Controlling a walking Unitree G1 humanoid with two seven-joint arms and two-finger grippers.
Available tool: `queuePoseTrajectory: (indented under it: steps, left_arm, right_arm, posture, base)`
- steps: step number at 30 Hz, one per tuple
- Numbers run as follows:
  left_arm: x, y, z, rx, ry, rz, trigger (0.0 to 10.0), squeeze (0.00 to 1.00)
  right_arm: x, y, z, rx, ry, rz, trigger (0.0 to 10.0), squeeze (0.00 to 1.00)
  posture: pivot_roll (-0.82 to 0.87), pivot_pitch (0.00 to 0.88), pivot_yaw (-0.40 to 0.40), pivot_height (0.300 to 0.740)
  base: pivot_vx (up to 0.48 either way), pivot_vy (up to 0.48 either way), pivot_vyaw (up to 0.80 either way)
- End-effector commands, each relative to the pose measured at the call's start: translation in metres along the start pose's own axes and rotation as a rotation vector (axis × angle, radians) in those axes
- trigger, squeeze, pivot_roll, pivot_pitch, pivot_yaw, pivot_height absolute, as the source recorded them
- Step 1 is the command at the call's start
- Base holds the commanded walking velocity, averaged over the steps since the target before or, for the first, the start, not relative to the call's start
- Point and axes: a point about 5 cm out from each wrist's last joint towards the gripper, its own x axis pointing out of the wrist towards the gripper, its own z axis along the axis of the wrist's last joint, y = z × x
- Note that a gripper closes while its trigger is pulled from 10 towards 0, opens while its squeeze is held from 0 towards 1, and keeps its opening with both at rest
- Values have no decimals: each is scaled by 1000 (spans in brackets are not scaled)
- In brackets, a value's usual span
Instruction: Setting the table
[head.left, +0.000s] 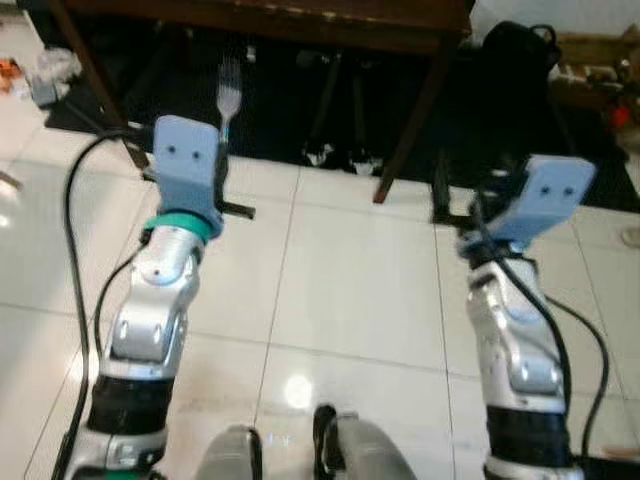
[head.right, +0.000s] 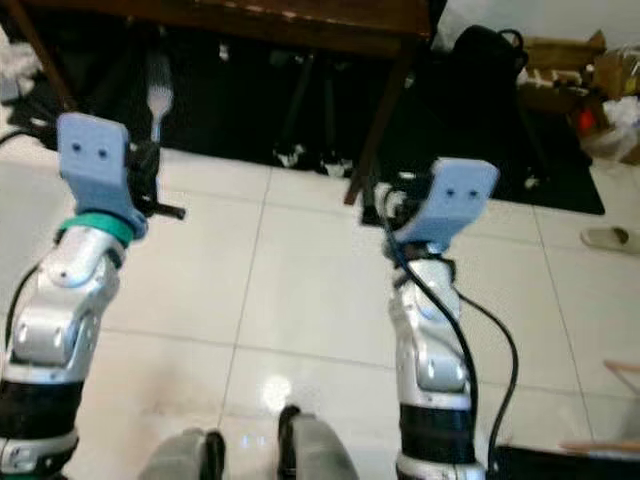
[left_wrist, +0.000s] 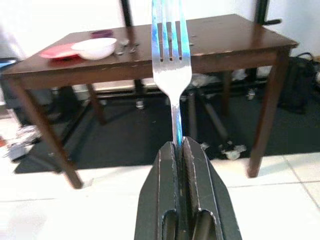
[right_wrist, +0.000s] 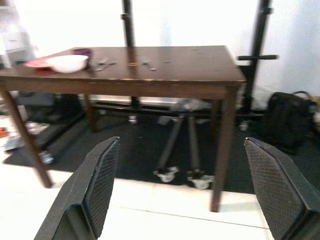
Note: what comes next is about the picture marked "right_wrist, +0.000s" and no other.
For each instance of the white bowl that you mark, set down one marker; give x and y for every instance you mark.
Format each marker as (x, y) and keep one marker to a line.
(68, 63)

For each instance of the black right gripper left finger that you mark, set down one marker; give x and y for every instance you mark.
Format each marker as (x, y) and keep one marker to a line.
(85, 192)

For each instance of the purple cup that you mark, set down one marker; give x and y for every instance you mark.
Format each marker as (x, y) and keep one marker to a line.
(83, 52)

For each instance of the red plate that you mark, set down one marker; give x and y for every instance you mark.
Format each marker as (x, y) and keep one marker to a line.
(36, 63)

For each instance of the dark brown wooden table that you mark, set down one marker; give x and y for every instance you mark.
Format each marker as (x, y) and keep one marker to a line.
(175, 67)

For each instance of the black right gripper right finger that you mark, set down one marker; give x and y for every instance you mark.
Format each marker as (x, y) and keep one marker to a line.
(280, 185)

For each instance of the silver fork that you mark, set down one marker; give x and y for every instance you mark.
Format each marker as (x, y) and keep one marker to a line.
(103, 64)

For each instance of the black rolling stand frame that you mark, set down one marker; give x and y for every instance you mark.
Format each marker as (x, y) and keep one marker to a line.
(252, 62)

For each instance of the dark floor mat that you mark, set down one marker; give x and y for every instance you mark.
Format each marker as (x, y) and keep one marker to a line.
(140, 150)

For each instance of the grey tripod with wheels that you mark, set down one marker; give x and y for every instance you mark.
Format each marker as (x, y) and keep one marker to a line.
(182, 150)

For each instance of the silver spoon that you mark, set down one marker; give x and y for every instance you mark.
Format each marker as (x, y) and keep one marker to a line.
(148, 64)

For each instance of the black backpack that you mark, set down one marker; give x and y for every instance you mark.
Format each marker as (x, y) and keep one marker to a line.
(287, 120)

